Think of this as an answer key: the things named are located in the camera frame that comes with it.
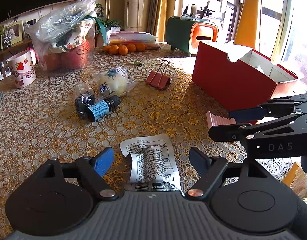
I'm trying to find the lace-patterned desktop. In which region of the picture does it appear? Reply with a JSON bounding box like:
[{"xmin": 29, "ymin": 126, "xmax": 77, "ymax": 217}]
[{"xmin": 0, "ymin": 42, "xmax": 307, "ymax": 240}]

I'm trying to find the silver foil packet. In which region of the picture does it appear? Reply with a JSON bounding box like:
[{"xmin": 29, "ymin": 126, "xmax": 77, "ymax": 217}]
[{"xmin": 119, "ymin": 133, "xmax": 183, "ymax": 192}]

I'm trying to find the beige tower air conditioner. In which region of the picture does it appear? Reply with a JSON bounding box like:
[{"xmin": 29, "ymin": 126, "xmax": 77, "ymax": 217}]
[{"xmin": 124, "ymin": 0, "xmax": 148, "ymax": 31}]

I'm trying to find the pink ribbed pad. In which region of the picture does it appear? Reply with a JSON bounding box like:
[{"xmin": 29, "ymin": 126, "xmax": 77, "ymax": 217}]
[{"xmin": 205, "ymin": 111, "xmax": 237, "ymax": 131}]

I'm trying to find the pink binder clip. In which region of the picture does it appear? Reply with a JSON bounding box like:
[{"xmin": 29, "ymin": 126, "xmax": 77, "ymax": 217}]
[{"xmin": 145, "ymin": 59, "xmax": 172, "ymax": 91}]

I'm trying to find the photo frame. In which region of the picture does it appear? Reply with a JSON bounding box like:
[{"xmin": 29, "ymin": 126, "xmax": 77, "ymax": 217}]
[{"xmin": 0, "ymin": 19, "xmax": 24, "ymax": 50}]

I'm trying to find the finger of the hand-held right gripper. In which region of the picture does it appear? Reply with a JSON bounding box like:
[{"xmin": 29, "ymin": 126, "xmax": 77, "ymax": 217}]
[
  {"xmin": 229, "ymin": 93, "xmax": 307, "ymax": 122},
  {"xmin": 208, "ymin": 112, "xmax": 307, "ymax": 145}
]

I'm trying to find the grass plant in vase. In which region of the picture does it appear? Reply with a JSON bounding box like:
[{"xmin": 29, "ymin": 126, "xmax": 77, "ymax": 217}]
[{"xmin": 0, "ymin": 11, "xmax": 14, "ymax": 50}]

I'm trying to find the crumpled clear plastic bag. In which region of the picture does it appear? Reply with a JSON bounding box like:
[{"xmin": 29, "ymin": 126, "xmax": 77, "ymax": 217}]
[{"xmin": 25, "ymin": 0, "xmax": 97, "ymax": 43}]

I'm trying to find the yellow curtain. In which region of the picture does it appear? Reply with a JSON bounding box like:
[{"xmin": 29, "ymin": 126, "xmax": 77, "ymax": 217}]
[{"xmin": 145, "ymin": 0, "xmax": 194, "ymax": 46}]

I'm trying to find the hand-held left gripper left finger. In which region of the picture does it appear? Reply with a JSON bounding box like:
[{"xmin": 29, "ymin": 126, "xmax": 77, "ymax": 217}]
[{"xmin": 23, "ymin": 146, "xmax": 119, "ymax": 202}]

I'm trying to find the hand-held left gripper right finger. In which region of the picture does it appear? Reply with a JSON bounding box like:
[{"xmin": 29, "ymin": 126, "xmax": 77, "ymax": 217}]
[{"xmin": 183, "ymin": 146, "xmax": 290, "ymax": 202}]

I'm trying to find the makeup brush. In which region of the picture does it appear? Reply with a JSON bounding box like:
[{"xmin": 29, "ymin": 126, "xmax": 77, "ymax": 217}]
[{"xmin": 202, "ymin": 1, "xmax": 212, "ymax": 19}]

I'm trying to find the yellow squishy toy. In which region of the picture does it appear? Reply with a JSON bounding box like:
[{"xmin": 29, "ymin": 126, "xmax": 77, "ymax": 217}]
[{"xmin": 92, "ymin": 66, "xmax": 139, "ymax": 101}]

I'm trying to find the dark bottle with blue label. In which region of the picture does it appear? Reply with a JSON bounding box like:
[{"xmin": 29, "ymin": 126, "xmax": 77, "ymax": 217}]
[{"xmin": 87, "ymin": 94, "xmax": 121, "ymax": 123}]

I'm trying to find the clear packet of black pieces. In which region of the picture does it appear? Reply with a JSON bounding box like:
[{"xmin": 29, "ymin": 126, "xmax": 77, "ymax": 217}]
[{"xmin": 74, "ymin": 82, "xmax": 97, "ymax": 121}]

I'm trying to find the pink strawberry mug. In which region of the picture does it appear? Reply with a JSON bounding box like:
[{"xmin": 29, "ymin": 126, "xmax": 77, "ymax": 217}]
[{"xmin": 3, "ymin": 49, "xmax": 37, "ymax": 89}]

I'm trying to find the green and orange tissue box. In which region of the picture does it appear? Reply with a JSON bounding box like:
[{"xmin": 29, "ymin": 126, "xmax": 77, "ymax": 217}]
[{"xmin": 164, "ymin": 15, "xmax": 219, "ymax": 57}]

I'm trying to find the printed cloth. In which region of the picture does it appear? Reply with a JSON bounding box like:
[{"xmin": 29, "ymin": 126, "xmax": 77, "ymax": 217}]
[{"xmin": 52, "ymin": 21, "xmax": 94, "ymax": 53}]

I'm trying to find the window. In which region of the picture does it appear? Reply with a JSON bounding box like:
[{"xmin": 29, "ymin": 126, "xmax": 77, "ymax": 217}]
[{"xmin": 258, "ymin": 0, "xmax": 307, "ymax": 63}]

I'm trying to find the red cardboard box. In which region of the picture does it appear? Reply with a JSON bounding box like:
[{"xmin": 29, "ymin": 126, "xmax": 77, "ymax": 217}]
[{"xmin": 191, "ymin": 41, "xmax": 300, "ymax": 112}]

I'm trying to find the red pot in plastic bag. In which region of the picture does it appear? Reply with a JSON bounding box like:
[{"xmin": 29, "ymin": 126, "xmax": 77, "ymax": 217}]
[{"xmin": 30, "ymin": 21, "xmax": 97, "ymax": 72}]

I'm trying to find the green ribbon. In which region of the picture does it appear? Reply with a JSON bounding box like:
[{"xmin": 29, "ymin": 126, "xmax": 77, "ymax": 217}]
[{"xmin": 88, "ymin": 16, "xmax": 109, "ymax": 40}]

